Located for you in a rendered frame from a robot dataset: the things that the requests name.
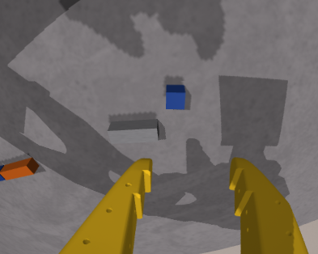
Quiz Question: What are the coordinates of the orange rod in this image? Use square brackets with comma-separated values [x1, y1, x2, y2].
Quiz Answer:
[0, 158, 39, 180]

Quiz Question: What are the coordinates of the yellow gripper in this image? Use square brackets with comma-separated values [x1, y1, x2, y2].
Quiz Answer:
[58, 157, 308, 254]

